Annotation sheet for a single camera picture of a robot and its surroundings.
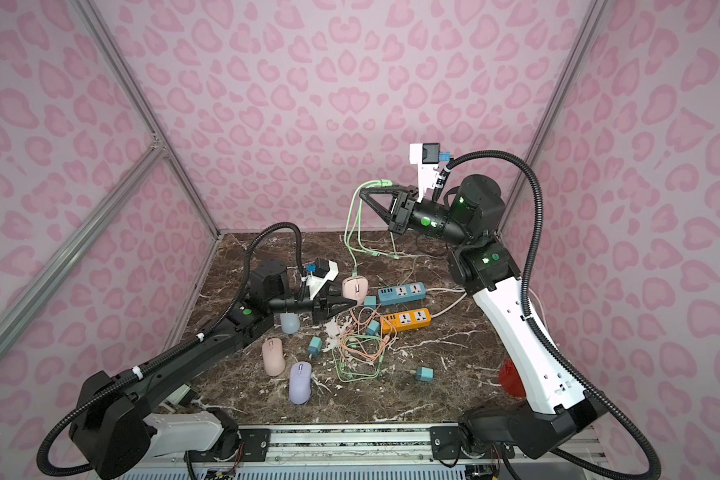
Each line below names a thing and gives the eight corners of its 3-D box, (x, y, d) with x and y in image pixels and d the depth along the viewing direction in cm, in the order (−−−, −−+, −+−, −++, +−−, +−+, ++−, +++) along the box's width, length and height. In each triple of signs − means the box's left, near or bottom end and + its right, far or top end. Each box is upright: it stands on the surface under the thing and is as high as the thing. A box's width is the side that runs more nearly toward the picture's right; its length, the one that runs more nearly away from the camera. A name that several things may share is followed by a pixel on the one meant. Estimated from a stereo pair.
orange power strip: (384, 339, 93) (384, 334, 90) (379, 322, 97) (379, 316, 94) (433, 327, 95) (435, 321, 93) (426, 311, 99) (428, 305, 96)
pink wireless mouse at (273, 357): (267, 379, 86) (264, 375, 83) (264, 345, 92) (261, 341, 90) (287, 373, 87) (284, 369, 84) (282, 340, 93) (279, 335, 91)
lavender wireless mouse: (290, 406, 81) (288, 403, 79) (292, 366, 88) (290, 363, 86) (311, 403, 82) (309, 400, 79) (311, 364, 88) (310, 360, 86)
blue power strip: (379, 305, 101) (379, 300, 98) (377, 293, 104) (377, 288, 101) (426, 298, 102) (428, 293, 100) (422, 286, 105) (424, 281, 103)
